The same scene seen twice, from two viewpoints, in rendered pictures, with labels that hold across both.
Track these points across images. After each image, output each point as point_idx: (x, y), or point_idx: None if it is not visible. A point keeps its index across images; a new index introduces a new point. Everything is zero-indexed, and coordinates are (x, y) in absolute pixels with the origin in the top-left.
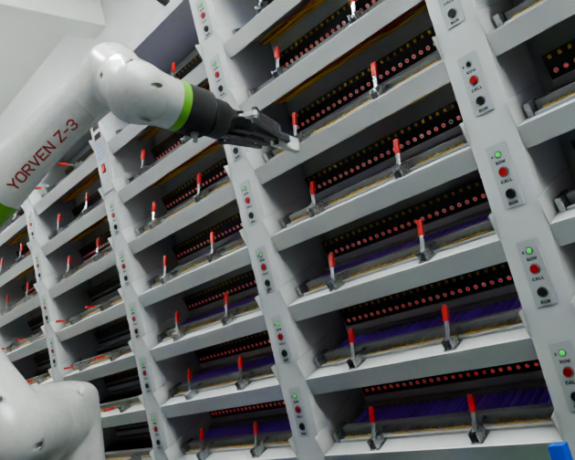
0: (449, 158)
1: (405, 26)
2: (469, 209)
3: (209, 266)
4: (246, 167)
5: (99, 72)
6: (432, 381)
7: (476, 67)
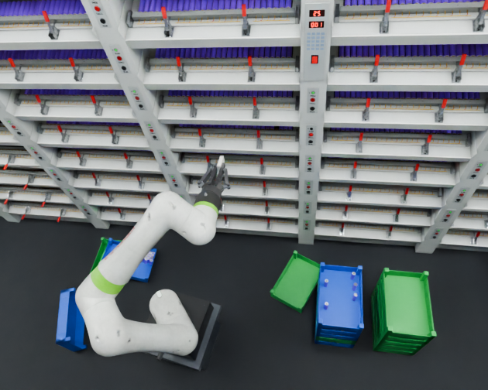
0: (287, 152)
1: None
2: None
3: (115, 146)
4: (151, 116)
5: (182, 230)
6: None
7: (314, 131)
